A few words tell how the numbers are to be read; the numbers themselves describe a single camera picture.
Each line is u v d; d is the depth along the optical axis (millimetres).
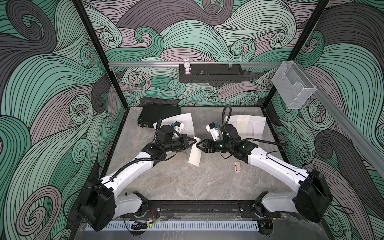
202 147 724
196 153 725
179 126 726
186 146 661
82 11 717
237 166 855
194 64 944
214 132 712
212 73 956
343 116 611
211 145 670
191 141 738
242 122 846
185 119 850
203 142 702
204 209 746
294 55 885
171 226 760
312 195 398
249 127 848
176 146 663
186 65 899
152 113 1172
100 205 387
